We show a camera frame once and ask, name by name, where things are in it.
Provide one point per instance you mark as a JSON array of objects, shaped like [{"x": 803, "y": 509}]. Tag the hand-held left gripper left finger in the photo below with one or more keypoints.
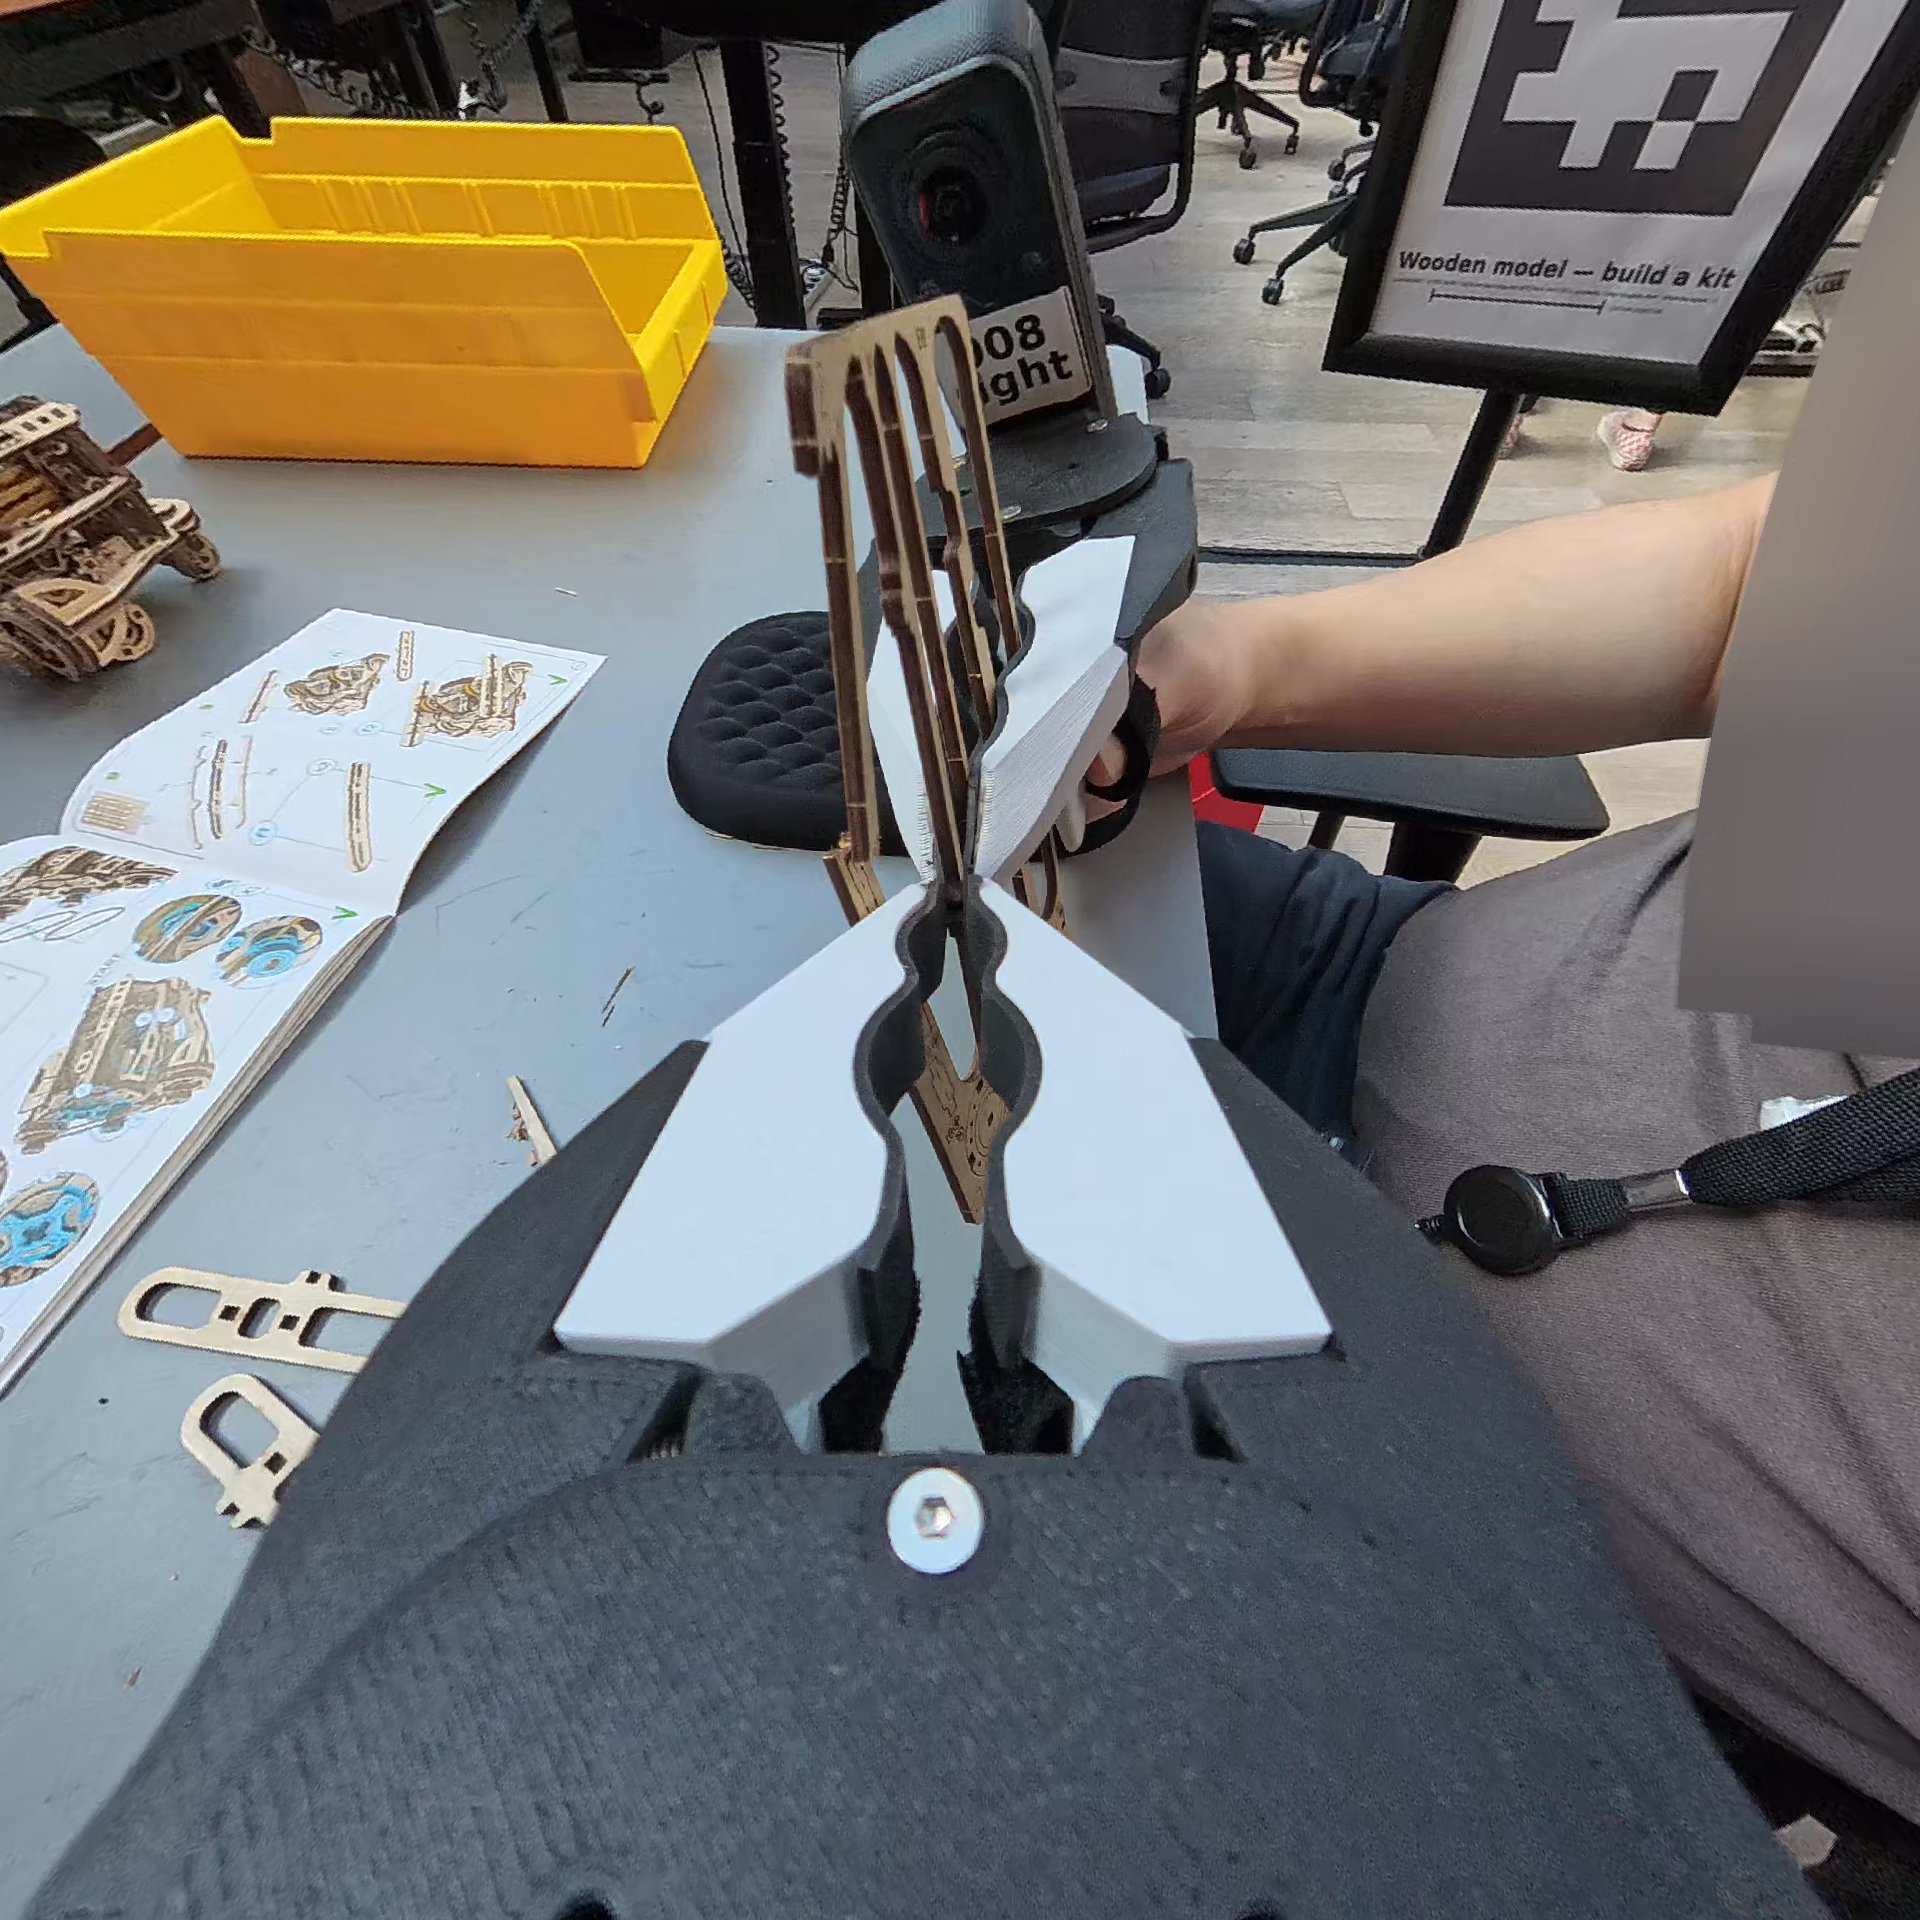
[{"x": 718, "y": 1200}]

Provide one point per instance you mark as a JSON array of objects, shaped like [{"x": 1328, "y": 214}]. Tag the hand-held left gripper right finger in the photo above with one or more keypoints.
[{"x": 1155, "y": 1200}]

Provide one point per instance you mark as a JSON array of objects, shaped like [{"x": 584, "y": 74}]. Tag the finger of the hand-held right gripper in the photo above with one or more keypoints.
[
  {"x": 1074, "y": 661},
  {"x": 891, "y": 750}
]

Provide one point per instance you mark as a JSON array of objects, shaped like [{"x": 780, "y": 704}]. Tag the thin hooked wooden piece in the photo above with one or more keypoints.
[{"x": 529, "y": 1118}]

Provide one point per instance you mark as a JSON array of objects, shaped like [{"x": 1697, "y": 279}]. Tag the plywood frame piece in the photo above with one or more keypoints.
[{"x": 834, "y": 493}]

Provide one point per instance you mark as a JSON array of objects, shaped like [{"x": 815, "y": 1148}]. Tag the person's right forearm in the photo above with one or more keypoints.
[{"x": 1501, "y": 643}]

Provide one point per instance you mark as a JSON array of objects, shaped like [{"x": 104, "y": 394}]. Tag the assembled wooden model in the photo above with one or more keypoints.
[{"x": 77, "y": 555}]

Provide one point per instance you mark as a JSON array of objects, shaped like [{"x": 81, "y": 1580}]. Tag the person's right hand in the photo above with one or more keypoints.
[{"x": 1216, "y": 685}]

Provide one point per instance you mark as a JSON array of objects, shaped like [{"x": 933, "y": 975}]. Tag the black quilted wrist rest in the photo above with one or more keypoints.
[{"x": 766, "y": 736}]

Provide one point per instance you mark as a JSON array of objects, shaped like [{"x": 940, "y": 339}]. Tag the black office chair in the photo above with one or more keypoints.
[
  {"x": 1337, "y": 150},
  {"x": 1246, "y": 62}
]

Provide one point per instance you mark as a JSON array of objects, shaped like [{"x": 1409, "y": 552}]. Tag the black chair armrest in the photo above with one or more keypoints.
[{"x": 1412, "y": 787}]

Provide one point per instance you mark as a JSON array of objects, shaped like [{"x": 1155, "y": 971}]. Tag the black sign stand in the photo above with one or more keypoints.
[{"x": 1476, "y": 473}]

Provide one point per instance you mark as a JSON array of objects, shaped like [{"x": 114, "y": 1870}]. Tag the slotted wooden strip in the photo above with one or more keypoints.
[
  {"x": 225, "y": 1401},
  {"x": 181, "y": 1314}
]

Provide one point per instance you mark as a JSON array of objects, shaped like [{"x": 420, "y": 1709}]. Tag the instruction booklet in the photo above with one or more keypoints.
[{"x": 225, "y": 929}]

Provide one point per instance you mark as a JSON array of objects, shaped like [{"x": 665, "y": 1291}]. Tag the framed marker sign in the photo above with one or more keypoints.
[{"x": 1574, "y": 286}]

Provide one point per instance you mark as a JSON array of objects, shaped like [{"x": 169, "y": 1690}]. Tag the yellow plastic bin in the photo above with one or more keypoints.
[{"x": 377, "y": 345}]

